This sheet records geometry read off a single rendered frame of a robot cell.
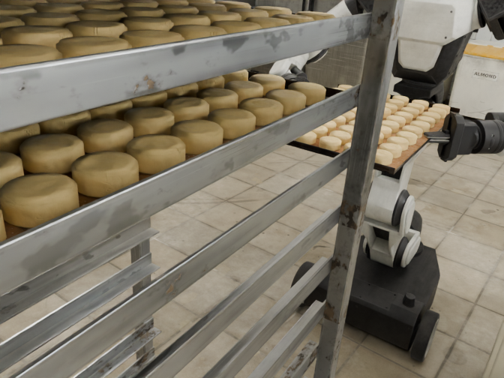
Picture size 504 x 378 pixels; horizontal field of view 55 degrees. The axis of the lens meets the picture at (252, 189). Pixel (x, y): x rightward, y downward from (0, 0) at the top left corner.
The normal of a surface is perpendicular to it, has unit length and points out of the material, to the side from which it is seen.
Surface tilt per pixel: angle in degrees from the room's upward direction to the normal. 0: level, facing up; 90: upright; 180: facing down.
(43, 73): 90
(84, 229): 90
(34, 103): 90
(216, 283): 0
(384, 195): 66
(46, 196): 0
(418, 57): 91
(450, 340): 0
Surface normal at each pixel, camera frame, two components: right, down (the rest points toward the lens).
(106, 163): 0.07, -0.90
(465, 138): 0.19, 0.43
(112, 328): 0.83, 0.29
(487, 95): -0.58, 0.36
